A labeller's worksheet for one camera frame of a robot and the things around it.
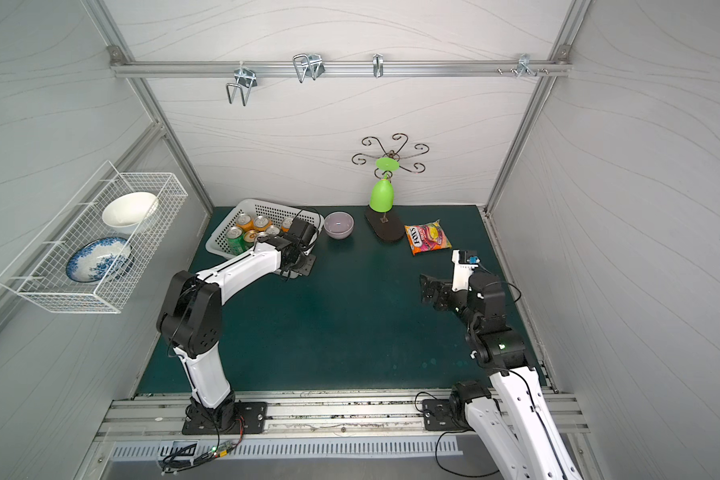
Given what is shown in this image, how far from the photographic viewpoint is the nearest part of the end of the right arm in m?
0.64

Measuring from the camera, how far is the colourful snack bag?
3.59 feet

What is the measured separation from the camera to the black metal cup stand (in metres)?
0.90

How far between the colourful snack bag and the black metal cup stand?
45mm
